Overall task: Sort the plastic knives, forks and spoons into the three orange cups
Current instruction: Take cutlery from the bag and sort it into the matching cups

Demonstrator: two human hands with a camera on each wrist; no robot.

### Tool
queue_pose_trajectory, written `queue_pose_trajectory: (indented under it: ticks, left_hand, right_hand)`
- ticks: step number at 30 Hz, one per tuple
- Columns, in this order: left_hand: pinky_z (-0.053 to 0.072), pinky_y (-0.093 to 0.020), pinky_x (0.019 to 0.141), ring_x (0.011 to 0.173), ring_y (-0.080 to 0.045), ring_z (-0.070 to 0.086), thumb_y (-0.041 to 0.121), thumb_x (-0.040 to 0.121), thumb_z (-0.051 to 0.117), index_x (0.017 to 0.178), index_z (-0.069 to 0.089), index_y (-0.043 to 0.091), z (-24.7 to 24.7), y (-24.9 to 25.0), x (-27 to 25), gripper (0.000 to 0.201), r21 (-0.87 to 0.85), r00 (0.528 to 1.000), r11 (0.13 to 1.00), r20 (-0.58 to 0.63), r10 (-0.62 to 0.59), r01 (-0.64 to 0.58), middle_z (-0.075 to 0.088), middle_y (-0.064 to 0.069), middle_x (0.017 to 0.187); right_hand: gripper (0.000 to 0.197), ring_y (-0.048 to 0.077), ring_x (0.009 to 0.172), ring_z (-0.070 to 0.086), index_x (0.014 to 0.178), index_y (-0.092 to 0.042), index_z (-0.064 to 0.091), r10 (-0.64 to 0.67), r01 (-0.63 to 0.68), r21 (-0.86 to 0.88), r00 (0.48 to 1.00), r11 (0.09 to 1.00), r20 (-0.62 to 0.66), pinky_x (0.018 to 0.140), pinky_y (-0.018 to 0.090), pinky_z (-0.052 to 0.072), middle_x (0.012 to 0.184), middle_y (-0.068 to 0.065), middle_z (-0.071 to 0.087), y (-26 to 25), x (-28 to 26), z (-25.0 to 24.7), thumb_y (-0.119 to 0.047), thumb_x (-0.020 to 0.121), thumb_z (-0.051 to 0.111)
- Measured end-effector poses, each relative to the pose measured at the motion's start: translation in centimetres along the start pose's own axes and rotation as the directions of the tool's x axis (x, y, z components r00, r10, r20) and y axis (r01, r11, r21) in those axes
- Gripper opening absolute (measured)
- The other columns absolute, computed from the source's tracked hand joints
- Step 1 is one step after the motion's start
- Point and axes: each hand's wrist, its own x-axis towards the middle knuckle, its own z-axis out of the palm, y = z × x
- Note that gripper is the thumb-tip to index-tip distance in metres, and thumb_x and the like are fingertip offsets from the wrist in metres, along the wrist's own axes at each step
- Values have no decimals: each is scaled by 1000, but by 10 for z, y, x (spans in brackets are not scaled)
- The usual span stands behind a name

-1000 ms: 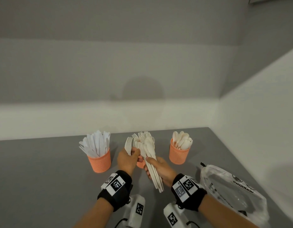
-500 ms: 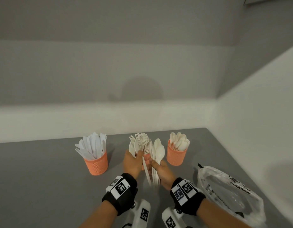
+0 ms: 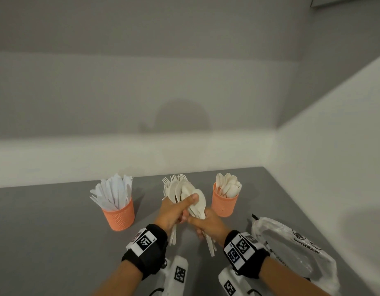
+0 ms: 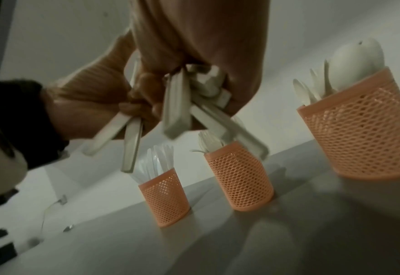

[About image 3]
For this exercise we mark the person's left hand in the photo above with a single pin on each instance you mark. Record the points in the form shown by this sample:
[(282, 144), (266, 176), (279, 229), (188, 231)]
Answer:
[(171, 212)]

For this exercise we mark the person's right hand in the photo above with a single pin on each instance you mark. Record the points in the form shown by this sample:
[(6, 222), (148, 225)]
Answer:
[(214, 228)]

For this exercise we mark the bunch of white plastic forks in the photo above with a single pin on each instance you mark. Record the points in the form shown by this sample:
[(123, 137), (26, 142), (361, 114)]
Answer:
[(171, 191), (180, 178)]

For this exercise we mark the orange mesh cup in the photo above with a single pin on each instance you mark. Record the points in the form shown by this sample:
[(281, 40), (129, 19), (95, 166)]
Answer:
[(225, 206), (119, 218)]

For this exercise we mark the bunch of white plastic cutlery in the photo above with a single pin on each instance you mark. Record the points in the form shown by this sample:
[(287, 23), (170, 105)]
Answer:
[(199, 206)]

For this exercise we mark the bunch of white plastic spoons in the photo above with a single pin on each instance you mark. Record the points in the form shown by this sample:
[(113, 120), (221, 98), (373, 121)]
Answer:
[(230, 186)]

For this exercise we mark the bunch of white plastic knives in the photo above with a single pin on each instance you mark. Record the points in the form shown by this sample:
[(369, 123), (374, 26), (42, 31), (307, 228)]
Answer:
[(113, 191)]

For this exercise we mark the clear plastic zip bag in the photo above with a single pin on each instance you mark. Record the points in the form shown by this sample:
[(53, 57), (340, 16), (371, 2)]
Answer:
[(328, 265)]

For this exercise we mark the person's right forearm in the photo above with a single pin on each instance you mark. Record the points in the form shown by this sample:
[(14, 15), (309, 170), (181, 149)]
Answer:
[(288, 280)]

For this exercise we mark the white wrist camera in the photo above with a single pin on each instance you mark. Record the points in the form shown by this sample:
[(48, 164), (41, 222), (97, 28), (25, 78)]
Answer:
[(239, 283)]

